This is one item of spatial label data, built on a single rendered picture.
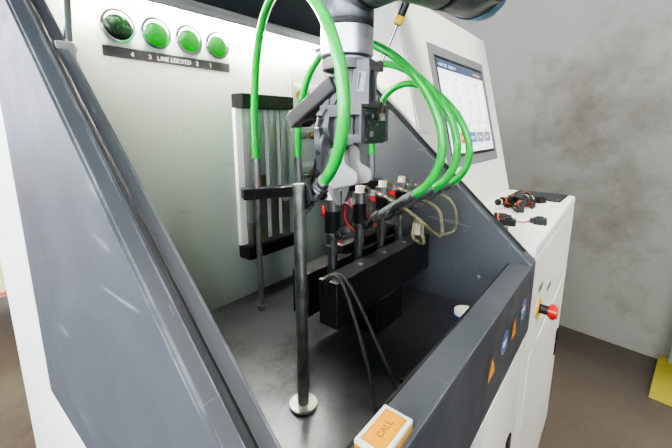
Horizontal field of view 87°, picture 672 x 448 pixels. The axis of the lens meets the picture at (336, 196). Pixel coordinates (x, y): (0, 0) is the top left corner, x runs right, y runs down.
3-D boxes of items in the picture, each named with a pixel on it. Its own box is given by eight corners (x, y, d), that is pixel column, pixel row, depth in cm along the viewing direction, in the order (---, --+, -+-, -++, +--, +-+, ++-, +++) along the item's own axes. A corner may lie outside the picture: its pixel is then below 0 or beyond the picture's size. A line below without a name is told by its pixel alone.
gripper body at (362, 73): (359, 148, 47) (360, 53, 45) (312, 146, 53) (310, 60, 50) (388, 146, 53) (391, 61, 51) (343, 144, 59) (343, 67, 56)
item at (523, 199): (532, 216, 98) (534, 196, 97) (491, 210, 104) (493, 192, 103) (546, 202, 115) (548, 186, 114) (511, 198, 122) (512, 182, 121)
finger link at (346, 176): (351, 212, 51) (352, 147, 49) (320, 206, 54) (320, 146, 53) (364, 208, 53) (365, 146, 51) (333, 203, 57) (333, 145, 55)
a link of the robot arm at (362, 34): (309, 28, 50) (344, 39, 56) (309, 63, 51) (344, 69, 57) (352, 18, 45) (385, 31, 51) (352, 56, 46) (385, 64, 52)
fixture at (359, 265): (336, 369, 58) (336, 282, 55) (294, 346, 65) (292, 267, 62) (426, 294, 84) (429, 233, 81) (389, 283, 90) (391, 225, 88)
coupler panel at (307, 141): (301, 196, 90) (299, 67, 84) (292, 194, 92) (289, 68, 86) (334, 189, 100) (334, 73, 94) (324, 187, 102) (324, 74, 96)
